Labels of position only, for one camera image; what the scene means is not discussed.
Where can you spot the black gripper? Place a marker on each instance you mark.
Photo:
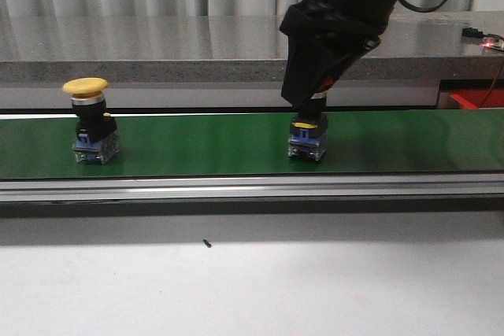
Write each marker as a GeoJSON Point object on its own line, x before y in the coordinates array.
{"type": "Point", "coordinates": [317, 63]}

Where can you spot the red push button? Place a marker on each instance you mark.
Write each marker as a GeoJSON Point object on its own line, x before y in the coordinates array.
{"type": "Point", "coordinates": [309, 128]}

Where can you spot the yellow push button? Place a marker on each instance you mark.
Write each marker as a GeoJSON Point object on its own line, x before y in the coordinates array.
{"type": "Point", "coordinates": [96, 139]}

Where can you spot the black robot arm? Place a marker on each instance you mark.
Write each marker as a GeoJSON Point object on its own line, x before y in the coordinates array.
{"type": "Point", "coordinates": [375, 12]}

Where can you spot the red plastic tray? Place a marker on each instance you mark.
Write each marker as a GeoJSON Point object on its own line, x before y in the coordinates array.
{"type": "Point", "coordinates": [476, 98]}

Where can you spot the grey stone counter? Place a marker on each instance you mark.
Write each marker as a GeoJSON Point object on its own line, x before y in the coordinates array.
{"type": "Point", "coordinates": [229, 61]}

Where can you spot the green conveyor belt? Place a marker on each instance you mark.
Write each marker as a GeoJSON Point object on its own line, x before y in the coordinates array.
{"type": "Point", "coordinates": [184, 157]}

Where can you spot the small sensor circuit board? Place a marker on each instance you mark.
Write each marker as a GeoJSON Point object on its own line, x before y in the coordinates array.
{"type": "Point", "coordinates": [487, 40]}

